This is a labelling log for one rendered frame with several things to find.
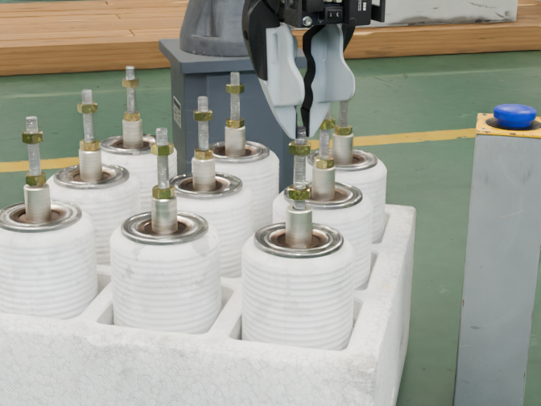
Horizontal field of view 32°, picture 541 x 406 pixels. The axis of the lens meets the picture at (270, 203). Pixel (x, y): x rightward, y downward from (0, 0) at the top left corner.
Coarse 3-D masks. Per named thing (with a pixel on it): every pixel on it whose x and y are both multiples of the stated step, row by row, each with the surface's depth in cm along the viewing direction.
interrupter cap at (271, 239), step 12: (264, 228) 81; (276, 228) 82; (312, 228) 82; (324, 228) 82; (264, 240) 79; (276, 240) 80; (312, 240) 80; (324, 240) 79; (336, 240) 79; (276, 252) 77; (288, 252) 76; (300, 252) 77; (312, 252) 76; (324, 252) 77
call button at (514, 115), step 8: (504, 104) 93; (512, 104) 93; (496, 112) 91; (504, 112) 90; (512, 112) 90; (520, 112) 90; (528, 112) 90; (504, 120) 91; (512, 120) 90; (520, 120) 90; (528, 120) 90
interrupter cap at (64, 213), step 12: (24, 204) 87; (60, 204) 87; (72, 204) 87; (0, 216) 84; (12, 216) 84; (24, 216) 85; (60, 216) 84; (72, 216) 84; (12, 228) 81; (24, 228) 81; (36, 228) 81; (48, 228) 81; (60, 228) 82
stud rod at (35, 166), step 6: (30, 120) 81; (36, 120) 82; (30, 126) 81; (36, 126) 82; (30, 132) 82; (36, 132) 82; (30, 144) 82; (36, 144) 82; (30, 150) 82; (36, 150) 82; (30, 156) 82; (36, 156) 82; (30, 162) 83; (36, 162) 83; (30, 168) 83; (36, 168) 83; (30, 174) 83; (36, 174) 83; (36, 186) 83
